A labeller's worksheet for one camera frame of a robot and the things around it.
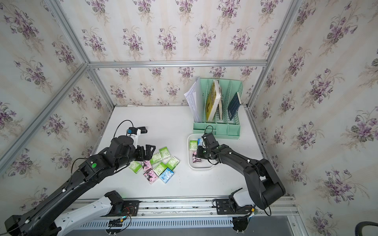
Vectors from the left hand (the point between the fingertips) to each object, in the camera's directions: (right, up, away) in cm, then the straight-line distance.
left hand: (150, 148), depth 70 cm
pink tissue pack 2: (-6, -14, +16) cm, 22 cm away
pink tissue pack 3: (-3, -18, +12) cm, 22 cm away
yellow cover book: (+34, +28, +23) cm, 50 cm away
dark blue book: (+51, +24, +35) cm, 67 cm away
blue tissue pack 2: (+6, -18, +12) cm, 22 cm away
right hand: (+24, -7, +19) cm, 32 cm away
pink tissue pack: (+22, -9, +16) cm, 29 cm away
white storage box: (+28, -13, +17) cm, 35 cm away
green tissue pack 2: (+3, -7, +21) cm, 22 cm away
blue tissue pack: (+26, -1, +26) cm, 36 cm away
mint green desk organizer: (+40, +10, +34) cm, 54 cm away
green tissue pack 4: (+1, -15, +14) cm, 20 cm away
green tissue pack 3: (+9, -12, +16) cm, 22 cm away
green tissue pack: (+21, -3, +23) cm, 32 cm away
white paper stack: (+21, +28, +20) cm, 41 cm away
